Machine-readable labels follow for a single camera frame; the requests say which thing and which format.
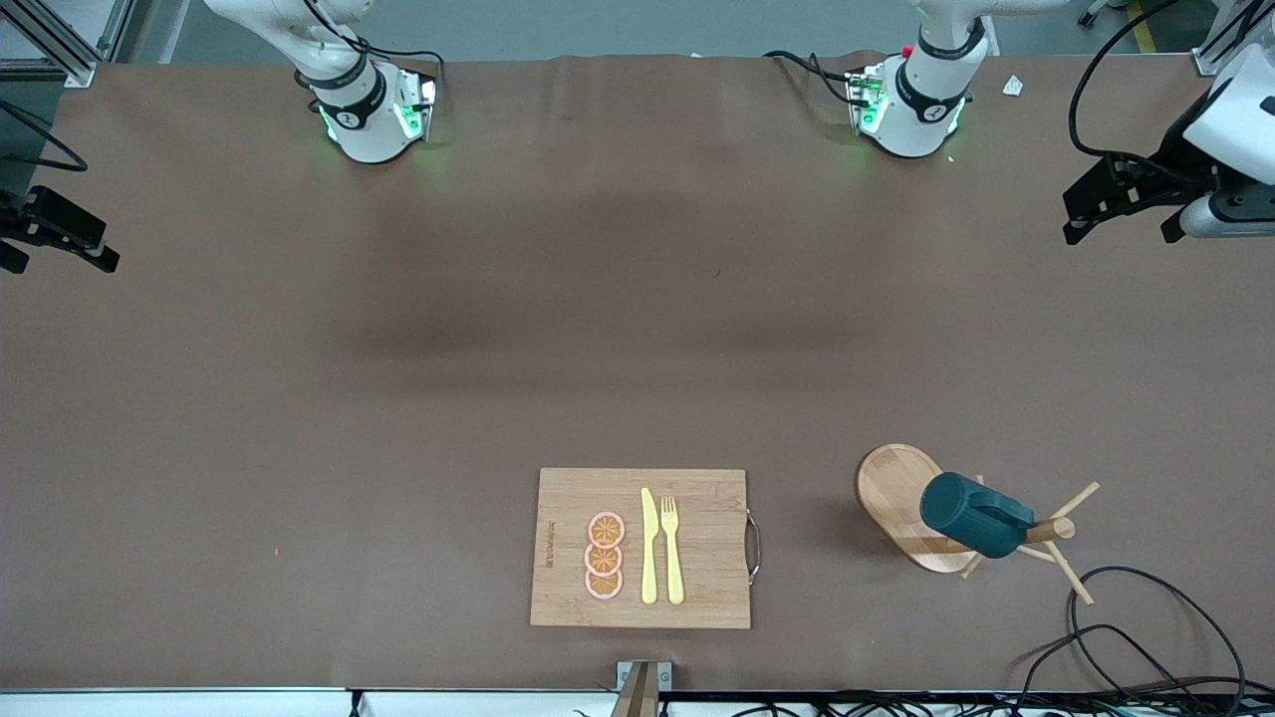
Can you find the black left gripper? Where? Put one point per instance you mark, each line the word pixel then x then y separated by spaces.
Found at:
pixel 1181 157

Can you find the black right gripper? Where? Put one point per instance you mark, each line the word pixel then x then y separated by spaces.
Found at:
pixel 22 221

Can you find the dark teal cup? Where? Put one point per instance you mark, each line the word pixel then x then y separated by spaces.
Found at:
pixel 961 508

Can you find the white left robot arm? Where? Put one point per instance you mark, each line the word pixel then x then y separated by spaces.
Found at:
pixel 926 100

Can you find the white paper scrap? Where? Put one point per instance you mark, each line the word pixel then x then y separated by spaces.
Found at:
pixel 1013 86

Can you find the white caster leg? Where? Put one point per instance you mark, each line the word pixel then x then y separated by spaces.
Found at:
pixel 1091 12

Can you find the brown table cover mat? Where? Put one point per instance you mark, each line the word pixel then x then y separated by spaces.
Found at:
pixel 398 299

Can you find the wooden mug tree stand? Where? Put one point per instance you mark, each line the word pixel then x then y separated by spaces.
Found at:
pixel 896 493

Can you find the bamboo cutting board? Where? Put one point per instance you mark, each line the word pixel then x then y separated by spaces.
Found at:
pixel 707 558

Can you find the yellow plastic fork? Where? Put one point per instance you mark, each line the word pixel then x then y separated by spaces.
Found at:
pixel 674 568

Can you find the yellow plastic knife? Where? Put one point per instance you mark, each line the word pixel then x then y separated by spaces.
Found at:
pixel 648 558

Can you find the toy orange slice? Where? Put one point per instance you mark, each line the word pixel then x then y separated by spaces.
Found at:
pixel 606 528

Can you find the aluminium frame profile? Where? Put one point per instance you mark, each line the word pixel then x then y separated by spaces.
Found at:
pixel 78 74
pixel 1207 62

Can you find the white table edge rail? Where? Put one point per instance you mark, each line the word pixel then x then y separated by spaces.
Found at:
pixel 199 705

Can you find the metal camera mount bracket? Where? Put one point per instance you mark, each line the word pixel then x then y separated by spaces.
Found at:
pixel 642 687

